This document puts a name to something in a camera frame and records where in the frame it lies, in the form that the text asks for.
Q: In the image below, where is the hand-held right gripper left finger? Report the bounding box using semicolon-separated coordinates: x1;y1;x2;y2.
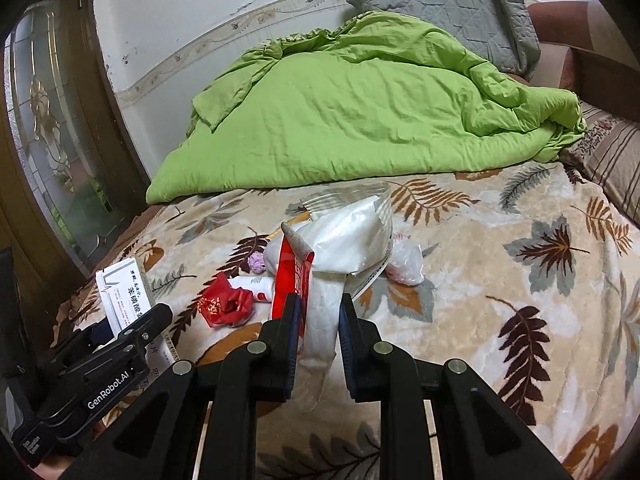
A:
57;294;304;480

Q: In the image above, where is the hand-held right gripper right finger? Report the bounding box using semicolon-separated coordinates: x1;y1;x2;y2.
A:
338;292;572;480

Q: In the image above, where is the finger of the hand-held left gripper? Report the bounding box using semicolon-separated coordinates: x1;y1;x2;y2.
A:
107;303;174;361

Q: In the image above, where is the red and white plastic wrapper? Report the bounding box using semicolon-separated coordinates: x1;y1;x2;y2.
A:
270;221;347;413

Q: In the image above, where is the white medicine box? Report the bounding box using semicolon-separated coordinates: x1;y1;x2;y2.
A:
96;257;152;337

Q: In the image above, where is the white tube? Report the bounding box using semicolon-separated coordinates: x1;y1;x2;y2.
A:
232;275;276;304

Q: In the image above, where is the red plastic bag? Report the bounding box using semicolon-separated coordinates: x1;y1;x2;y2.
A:
200;272;256;329

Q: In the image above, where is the small white plastic bag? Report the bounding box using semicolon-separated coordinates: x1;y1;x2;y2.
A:
384;232;427;286

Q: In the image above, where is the clear plastic package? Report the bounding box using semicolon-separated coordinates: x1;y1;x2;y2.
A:
285;181;396;306

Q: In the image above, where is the flat white printed carton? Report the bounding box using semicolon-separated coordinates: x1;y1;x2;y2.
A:
140;332;179;391

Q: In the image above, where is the leaf-print blanket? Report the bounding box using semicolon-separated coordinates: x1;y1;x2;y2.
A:
52;162;640;480

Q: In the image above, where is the green quilt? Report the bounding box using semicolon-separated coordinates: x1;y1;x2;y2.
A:
145;10;589;206

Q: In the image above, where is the wooden door with patterned glass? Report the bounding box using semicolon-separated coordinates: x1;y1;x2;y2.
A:
0;0;151;283

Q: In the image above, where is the striped brown pillow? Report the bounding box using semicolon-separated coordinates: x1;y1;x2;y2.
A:
557;100;640;226

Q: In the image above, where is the grey quilted blanket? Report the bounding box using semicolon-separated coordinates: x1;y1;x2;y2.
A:
345;0;542;81

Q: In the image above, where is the brown upholstered headboard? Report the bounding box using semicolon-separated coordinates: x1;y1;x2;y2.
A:
525;0;640;126

